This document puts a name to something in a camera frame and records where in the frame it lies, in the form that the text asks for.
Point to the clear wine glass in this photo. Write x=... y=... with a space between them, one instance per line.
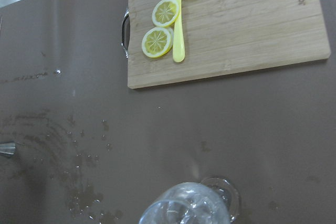
x=213 y=200

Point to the middle lemon slice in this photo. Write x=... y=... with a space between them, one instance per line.
x=165 y=13

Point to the bamboo cutting board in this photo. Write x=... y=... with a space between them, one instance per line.
x=229 y=36

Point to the lemon slice near handle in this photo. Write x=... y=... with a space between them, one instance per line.
x=157 y=42

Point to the yellow plastic knife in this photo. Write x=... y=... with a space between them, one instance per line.
x=178 y=42

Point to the steel measuring jigger cup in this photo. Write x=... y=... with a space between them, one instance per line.
x=7 y=149

